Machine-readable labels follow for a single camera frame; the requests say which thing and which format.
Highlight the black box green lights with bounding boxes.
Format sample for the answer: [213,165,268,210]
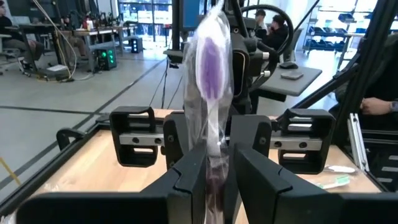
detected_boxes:
[95,48,118,71]

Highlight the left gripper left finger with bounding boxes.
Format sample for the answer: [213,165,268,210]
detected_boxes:
[17,145,208,224]

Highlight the hanging yellow cable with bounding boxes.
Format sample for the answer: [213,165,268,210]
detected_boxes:
[32,0,78,82]

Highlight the grey desk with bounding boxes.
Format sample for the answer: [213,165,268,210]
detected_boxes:
[248,64,323,103]

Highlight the black stand post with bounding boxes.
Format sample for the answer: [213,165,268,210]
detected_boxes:
[163,0,184,65]

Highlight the blue panel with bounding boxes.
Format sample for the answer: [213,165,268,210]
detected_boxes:
[182,0,215,31]

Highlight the person's hand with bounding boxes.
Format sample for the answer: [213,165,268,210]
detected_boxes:
[360,96,392,116]

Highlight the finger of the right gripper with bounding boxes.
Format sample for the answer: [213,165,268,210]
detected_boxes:
[162,111,190,171]
[228,114,274,158]

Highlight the black computer mouse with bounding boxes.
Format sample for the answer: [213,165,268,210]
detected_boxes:
[279,61,299,70]

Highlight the green and white toothbrush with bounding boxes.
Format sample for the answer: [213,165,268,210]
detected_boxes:
[310,175,351,190]

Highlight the cluttered workbench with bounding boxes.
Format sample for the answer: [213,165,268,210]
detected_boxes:
[12,23,137,74]

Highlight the purple and white toothbrush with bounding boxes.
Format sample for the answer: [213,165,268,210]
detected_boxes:
[182,2,234,224]

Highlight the silver metal bracket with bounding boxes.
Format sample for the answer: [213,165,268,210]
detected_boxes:
[347,112,371,172]

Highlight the thin black floor cable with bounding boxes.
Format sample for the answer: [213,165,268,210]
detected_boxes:
[149,58,170,108]
[167,74,184,110]

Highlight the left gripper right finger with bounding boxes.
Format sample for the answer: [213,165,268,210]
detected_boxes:
[223,142,398,224]

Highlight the small black box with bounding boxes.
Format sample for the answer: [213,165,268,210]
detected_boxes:
[130,36,144,54]

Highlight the grey flat pad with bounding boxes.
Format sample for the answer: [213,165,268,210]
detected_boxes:
[280,70,304,81]

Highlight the person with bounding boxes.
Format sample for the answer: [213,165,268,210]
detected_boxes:
[0,4,44,71]
[334,30,398,131]
[264,14,290,52]
[254,9,268,32]

